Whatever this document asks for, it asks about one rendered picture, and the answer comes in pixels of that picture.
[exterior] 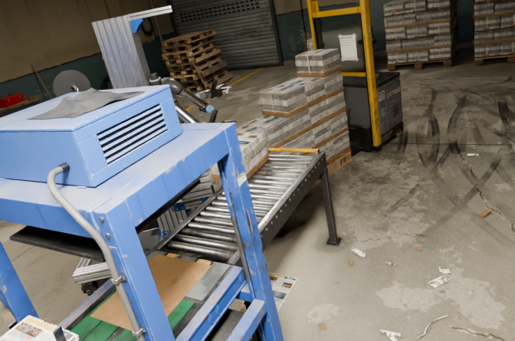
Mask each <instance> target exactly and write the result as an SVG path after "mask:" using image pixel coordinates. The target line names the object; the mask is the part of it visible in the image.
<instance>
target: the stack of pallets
mask: <svg viewBox="0 0 515 341"><path fill-rule="evenodd" d="M205 32H210V35H208V36H206V34H205ZM215 34H216V32H215V28H214V29H211V30H204V31H196V32H191V33H188V34H184V35H181V36H178V37H175V38H171V39H168V40H165V41H162V45H163V48H161V50H162V54H161V55H162V59H163V60H164V61H165V63H166V66H167V68H168V71H169V73H170V74H171V77H169V78H172V79H174V80H175V79H176V78H178V79H176V81H177V82H179V83H180V84H181V85H182V86H184V88H185V89H186V90H188V91H190V92H191V91H193V90H195V89H196V88H197V91H202V90H204V89H205V88H204V87H202V85H204V84H202V82H201V79H200V78H199V76H198V75H197V73H198V72H196V69H195V67H193V65H192V62H191V61H193V60H195V59H196V58H198V57H201V56H203V55H205V54H208V53H207V52H206V51H208V50H210V49H211V51H215V50H216V46H213V43H212V42H213V41H214V38H213V35H215ZM195 36H198V37H197V38H196V37H195ZM205 38H207V39H208V41H207V42H204V41H203V39H205ZM169 42H172V43H173V44H169ZM194 42H196V43H195V44H193V43H194ZM205 44H207V46H208V47H207V48H203V45H205ZM170 48H172V50H170V51H169V49H170ZM194 49H195V50H194ZM169 55H172V56H171V57H169ZM172 61H174V62H172ZM174 66H178V67H174ZM179 71H180V72H179ZM176 72H178V73H176Z"/></svg>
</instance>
